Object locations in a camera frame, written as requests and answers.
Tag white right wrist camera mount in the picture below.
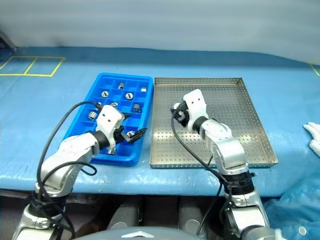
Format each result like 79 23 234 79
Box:
182 88 210 131

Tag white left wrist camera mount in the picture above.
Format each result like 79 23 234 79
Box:
95 104 125 146

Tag blue compartment tray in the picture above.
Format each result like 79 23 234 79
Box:
63 72 154 167

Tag dark metal frame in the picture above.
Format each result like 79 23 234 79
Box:
0 31 18 52

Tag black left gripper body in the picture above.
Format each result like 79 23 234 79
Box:
113 125 130 144

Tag crumpled blue plastic sheet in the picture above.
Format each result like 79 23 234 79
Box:
263 174 320 240

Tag perforated steel tray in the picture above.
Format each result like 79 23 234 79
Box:
149 76 280 169

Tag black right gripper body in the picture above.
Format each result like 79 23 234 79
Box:
178 100 192 129

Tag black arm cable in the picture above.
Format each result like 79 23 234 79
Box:
36 100 104 240
170 116 227 237

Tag white gloved person hand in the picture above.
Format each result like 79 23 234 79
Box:
302 121 320 157

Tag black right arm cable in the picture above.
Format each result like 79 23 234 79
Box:
170 116 227 237

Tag dark grey rounded block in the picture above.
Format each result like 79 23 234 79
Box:
178 199 209 232
107 201 141 232

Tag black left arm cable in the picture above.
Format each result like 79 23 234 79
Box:
36 100 104 240

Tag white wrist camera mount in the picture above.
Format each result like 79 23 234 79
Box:
95 104 125 146
182 88 210 131

